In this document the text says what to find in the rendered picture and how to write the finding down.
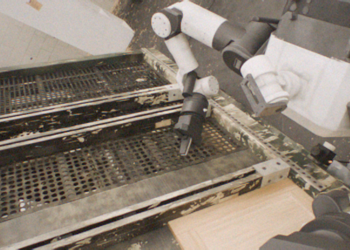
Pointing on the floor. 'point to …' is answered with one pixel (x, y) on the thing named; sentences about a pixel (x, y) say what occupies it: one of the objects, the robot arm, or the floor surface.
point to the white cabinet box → (71, 23)
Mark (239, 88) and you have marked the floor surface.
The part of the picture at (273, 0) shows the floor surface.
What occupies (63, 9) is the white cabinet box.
